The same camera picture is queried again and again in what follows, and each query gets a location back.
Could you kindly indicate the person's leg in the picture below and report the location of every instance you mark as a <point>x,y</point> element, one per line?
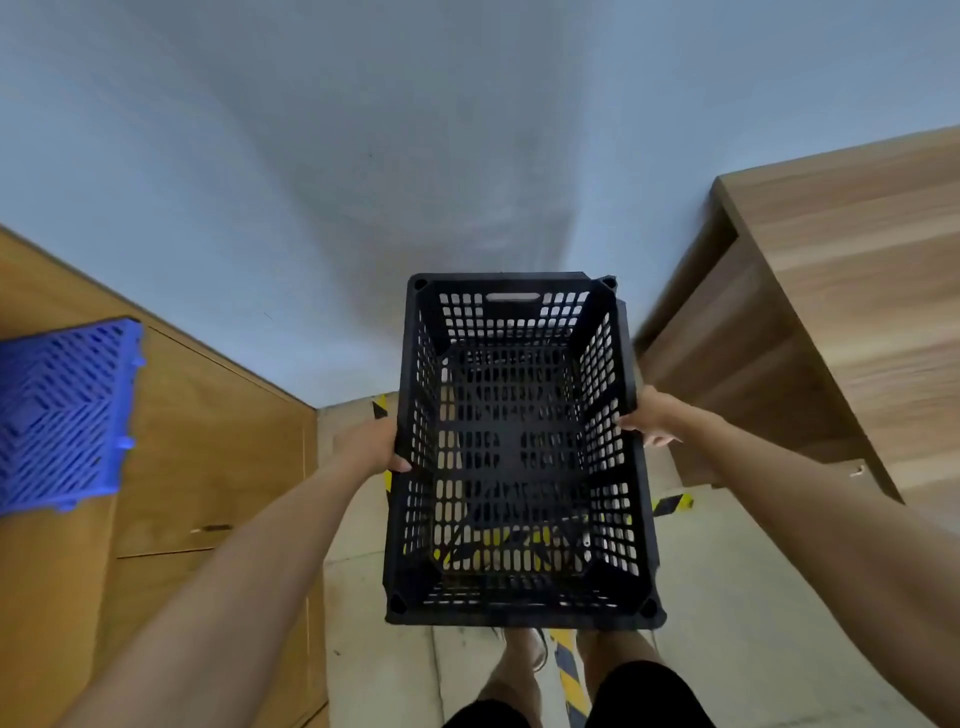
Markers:
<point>622,645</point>
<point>517,675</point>

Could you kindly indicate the person's right leg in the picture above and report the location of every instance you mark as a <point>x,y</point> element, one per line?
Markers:
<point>622,645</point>

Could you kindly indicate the person's right forearm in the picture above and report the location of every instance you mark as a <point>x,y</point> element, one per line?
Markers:
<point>825,525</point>

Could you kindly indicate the person's black shorts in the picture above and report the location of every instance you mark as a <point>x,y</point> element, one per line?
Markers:
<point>645,697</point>

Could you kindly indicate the wooden wall cabinet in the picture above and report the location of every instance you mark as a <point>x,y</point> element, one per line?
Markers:
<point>210,450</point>

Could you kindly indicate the person's right hand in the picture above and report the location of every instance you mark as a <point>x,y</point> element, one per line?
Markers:
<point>667,420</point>

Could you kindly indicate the light wooden office desk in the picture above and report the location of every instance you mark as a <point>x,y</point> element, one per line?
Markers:
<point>862,262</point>

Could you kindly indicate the person's left forearm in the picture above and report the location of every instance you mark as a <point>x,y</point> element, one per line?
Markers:
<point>225,600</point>

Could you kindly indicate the person's left hand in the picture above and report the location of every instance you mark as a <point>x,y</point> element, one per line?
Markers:
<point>375,450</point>

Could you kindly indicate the black plastic crate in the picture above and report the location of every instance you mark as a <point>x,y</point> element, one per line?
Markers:
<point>517,450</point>

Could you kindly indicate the blue plastic grid mat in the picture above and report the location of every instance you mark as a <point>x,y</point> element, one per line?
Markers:
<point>60,412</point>

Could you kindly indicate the person's left leg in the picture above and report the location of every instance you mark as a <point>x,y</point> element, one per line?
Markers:
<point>517,675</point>

